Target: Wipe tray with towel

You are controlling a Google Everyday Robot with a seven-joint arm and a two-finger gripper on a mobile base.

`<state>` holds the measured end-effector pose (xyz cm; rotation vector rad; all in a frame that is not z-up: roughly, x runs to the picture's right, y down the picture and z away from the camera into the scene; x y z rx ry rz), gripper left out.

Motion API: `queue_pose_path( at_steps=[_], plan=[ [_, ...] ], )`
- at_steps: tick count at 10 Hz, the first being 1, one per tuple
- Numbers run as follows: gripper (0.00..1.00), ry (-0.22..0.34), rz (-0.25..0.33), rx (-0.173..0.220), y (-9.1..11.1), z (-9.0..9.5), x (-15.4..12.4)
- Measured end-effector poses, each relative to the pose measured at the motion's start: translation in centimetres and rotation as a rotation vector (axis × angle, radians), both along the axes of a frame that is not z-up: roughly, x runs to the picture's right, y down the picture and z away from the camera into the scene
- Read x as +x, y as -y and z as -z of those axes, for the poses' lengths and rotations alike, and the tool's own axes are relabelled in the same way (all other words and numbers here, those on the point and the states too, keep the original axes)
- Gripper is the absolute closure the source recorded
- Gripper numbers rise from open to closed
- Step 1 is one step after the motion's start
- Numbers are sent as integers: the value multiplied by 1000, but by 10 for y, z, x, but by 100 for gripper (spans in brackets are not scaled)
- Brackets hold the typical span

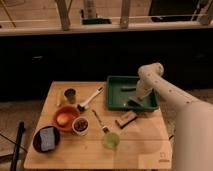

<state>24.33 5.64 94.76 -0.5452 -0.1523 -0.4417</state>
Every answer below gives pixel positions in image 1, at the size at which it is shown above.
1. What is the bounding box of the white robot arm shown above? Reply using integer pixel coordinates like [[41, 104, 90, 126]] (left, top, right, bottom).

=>
[[136, 63, 213, 171]]

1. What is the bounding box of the green plastic tray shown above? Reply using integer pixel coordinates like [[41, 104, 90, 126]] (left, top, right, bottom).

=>
[[105, 76, 159, 112]]

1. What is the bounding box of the brown wooden block brush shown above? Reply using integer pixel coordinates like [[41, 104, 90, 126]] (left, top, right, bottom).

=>
[[115, 111, 137, 129]]

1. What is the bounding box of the metal fork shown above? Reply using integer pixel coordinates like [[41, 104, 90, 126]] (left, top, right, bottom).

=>
[[92, 110, 109, 133]]

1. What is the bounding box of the green plastic cup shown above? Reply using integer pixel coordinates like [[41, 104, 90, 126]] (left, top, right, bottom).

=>
[[103, 132, 120, 149]]

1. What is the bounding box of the dark metal cup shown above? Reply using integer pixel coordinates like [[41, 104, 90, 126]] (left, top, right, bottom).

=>
[[64, 88, 76, 104]]

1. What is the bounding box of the white cup with brown contents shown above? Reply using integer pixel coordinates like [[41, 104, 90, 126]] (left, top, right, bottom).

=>
[[72, 117, 89, 136]]

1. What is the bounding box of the orange bowl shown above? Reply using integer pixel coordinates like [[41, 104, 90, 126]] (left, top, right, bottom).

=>
[[52, 106, 80, 132]]

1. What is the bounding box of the green object on ledge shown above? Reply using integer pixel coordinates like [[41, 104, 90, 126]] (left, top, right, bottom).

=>
[[82, 18, 111, 25]]

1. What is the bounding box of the yellow fruit in bowl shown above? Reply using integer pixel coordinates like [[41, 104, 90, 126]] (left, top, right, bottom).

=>
[[57, 113, 69, 126]]

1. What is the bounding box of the blue grey sponge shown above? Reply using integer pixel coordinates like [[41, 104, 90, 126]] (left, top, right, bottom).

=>
[[40, 127, 55, 151]]

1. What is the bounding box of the black plate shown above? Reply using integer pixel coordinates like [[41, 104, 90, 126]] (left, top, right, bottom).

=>
[[33, 126, 60, 153]]

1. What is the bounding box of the black pole at left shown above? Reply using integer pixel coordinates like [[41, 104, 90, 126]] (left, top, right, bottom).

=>
[[10, 122, 25, 171]]

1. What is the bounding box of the white handled dish brush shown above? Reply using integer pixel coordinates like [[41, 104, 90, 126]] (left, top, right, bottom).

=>
[[77, 87, 103, 112]]

